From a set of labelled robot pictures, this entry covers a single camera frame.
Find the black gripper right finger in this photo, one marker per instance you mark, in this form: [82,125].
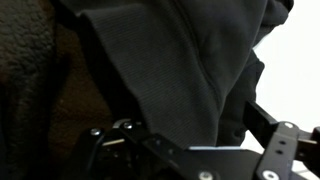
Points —
[280,146]

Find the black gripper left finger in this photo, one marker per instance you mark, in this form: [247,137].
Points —
[156,150]

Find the black cloth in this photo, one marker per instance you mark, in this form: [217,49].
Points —
[166,66]

